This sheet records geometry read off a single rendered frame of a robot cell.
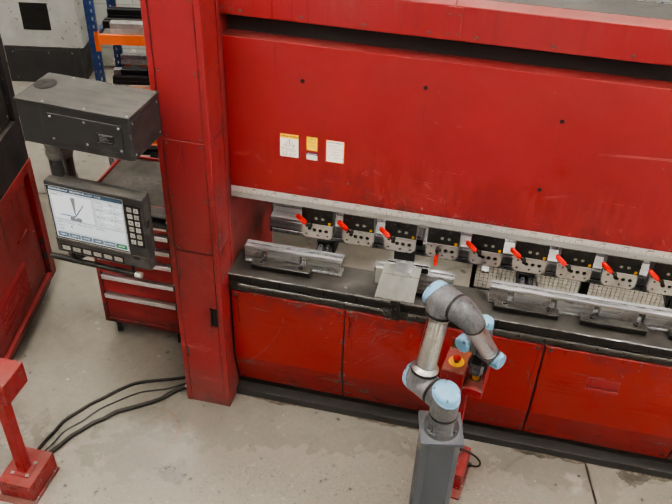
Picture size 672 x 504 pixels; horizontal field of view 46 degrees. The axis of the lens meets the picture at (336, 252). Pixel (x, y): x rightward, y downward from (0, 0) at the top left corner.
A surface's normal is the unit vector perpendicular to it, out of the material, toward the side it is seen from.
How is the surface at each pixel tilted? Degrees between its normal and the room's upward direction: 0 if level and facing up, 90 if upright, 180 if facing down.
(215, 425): 0
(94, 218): 90
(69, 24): 90
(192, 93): 90
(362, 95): 90
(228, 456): 0
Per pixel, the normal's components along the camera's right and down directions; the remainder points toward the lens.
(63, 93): 0.03, -0.80
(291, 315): -0.22, 0.58
